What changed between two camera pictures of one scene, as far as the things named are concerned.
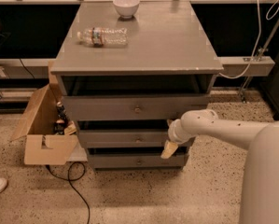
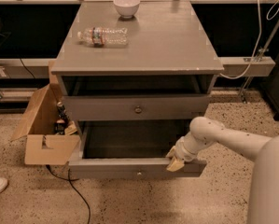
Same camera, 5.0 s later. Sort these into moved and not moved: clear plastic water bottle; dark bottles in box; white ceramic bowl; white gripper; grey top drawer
Moved: white gripper
Not moved: dark bottles in box; white ceramic bowl; clear plastic water bottle; grey top drawer
